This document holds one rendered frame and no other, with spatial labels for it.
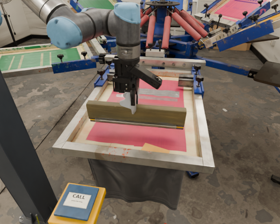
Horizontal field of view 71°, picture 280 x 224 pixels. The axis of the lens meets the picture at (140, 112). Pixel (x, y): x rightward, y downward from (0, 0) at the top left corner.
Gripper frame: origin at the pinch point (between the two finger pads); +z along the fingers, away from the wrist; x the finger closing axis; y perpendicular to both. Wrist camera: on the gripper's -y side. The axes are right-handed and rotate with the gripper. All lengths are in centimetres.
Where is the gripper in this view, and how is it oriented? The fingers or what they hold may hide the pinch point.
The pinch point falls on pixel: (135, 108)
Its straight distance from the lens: 75.3
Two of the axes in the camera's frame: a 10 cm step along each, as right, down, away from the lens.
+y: -9.9, -0.9, 1.3
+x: -1.6, 5.7, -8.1
